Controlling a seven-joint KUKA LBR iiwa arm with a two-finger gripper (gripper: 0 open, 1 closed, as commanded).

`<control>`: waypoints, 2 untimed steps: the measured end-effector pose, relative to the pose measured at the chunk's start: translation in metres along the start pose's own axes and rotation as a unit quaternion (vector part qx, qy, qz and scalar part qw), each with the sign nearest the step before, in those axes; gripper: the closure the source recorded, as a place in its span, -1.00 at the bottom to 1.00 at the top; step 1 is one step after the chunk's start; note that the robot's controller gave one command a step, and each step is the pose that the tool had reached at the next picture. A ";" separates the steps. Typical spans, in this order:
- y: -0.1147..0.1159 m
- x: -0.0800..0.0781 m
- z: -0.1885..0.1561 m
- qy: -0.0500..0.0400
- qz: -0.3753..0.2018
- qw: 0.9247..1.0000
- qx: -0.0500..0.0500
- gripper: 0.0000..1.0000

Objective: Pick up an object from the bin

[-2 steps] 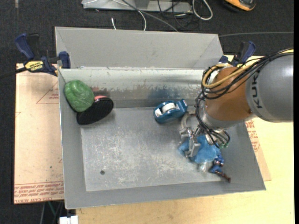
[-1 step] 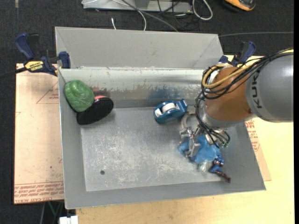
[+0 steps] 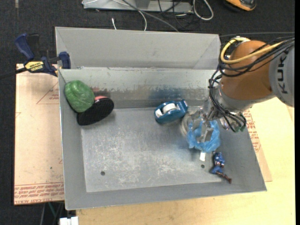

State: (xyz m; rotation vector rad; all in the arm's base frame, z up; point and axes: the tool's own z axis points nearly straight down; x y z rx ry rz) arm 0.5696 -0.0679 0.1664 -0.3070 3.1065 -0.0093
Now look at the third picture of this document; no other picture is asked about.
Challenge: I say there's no green lumpy toy ball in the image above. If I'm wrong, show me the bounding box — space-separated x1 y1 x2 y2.
64 80 96 113

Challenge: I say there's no blue toy figure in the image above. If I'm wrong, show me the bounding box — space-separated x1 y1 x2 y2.
209 151 233 184

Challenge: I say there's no clear round glass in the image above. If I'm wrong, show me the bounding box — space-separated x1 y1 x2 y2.
180 112 200 138

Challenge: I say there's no grey metal bin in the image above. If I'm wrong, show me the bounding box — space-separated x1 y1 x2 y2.
55 26 268 211

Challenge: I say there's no brown cardboard board red print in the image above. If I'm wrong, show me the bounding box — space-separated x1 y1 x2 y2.
13 63 274 206

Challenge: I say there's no blue plastic bag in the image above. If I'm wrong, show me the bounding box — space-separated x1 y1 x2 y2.
186 119 221 153

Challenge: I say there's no blue tape dispenser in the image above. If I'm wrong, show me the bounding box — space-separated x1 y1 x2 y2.
153 99 189 125

